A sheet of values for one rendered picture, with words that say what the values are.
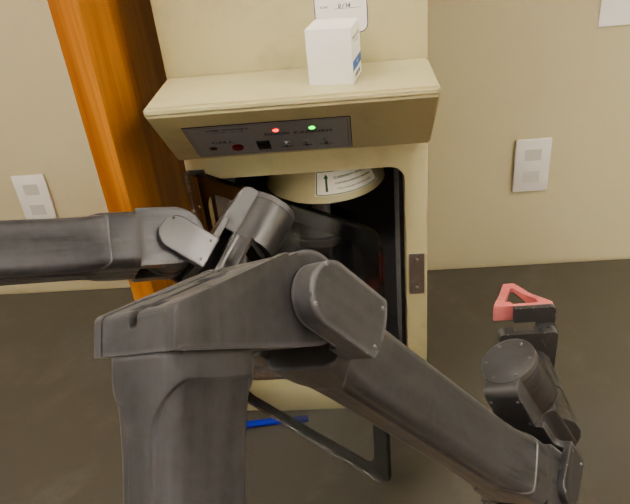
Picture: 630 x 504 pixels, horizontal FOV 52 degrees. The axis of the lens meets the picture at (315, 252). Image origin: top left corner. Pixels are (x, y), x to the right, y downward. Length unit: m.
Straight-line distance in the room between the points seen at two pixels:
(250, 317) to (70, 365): 1.01
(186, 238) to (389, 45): 0.35
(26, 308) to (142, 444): 1.23
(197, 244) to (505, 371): 0.32
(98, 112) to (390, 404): 0.48
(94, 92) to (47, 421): 0.65
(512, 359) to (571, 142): 0.78
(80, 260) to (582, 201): 1.09
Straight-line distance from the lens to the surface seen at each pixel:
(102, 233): 0.62
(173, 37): 0.82
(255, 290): 0.34
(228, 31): 0.81
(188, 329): 0.31
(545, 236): 1.47
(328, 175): 0.88
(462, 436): 0.53
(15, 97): 1.42
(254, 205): 0.68
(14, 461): 1.19
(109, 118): 0.78
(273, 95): 0.71
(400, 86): 0.70
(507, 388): 0.64
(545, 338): 0.77
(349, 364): 0.41
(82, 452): 1.15
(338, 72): 0.72
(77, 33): 0.76
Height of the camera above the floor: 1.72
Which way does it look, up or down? 31 degrees down
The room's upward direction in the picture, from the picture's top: 6 degrees counter-clockwise
